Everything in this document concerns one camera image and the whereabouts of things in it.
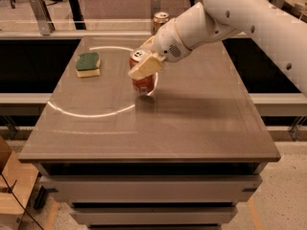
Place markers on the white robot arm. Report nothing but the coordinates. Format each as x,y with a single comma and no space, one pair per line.
282,37

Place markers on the left metal bracket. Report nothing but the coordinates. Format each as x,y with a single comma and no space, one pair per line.
42,17

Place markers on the middle metal bracket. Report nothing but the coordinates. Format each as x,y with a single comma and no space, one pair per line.
155,7

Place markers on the gold brown soda can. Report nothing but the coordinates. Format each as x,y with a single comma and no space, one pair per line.
159,19

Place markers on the green yellow sponge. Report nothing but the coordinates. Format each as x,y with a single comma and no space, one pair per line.
88,65

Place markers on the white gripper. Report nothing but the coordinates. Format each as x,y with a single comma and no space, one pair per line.
169,43

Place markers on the grey drawer cabinet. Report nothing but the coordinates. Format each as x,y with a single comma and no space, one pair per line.
152,201

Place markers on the cardboard box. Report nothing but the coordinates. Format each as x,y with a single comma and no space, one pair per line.
16,184

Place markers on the red coke can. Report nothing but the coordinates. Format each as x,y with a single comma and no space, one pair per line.
144,86

